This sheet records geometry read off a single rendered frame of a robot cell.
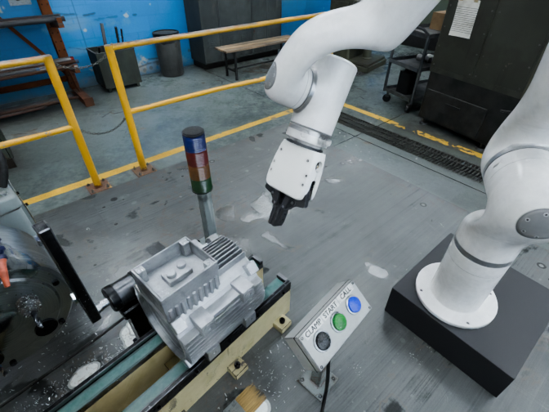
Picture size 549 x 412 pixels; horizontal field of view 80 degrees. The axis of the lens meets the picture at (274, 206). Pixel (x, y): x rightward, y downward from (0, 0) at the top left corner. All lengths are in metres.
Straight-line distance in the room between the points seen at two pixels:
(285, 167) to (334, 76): 0.18
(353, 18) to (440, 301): 0.67
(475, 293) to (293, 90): 0.60
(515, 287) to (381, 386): 0.44
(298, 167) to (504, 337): 0.63
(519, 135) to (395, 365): 0.58
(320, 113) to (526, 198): 0.35
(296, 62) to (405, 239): 0.83
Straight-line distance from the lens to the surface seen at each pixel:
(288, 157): 0.64
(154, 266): 0.68
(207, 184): 0.98
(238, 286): 0.67
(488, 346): 0.94
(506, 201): 0.65
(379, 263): 1.13
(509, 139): 0.74
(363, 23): 0.56
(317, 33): 0.56
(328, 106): 0.61
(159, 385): 0.78
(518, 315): 1.02
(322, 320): 0.62
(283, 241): 1.14
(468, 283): 0.86
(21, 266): 0.78
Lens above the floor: 1.60
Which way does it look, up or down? 38 degrees down
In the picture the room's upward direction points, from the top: straight up
